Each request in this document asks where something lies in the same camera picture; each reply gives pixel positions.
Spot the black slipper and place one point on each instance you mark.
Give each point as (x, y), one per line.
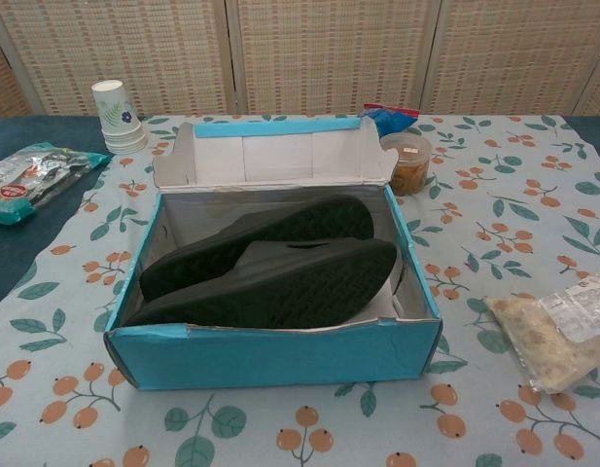
(290, 287)
(280, 224)

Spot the open blue shoe box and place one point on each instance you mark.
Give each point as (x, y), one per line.
(280, 355)

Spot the clear tub with brown snack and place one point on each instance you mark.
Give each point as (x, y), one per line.
(409, 170)

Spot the blue snack bag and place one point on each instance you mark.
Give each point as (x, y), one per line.
(387, 119)

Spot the woven bamboo folding screen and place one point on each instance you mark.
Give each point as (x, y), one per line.
(328, 48)

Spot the floral light blue tablecloth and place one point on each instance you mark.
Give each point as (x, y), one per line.
(499, 219)

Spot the floral paper cup stack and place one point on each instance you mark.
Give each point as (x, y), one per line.
(115, 112)

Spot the clear bag of pale snacks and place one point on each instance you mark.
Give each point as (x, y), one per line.
(533, 340)

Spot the teal snack package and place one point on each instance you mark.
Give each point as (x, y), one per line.
(32, 180)

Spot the dark blue table cover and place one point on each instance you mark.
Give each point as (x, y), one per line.
(17, 253)

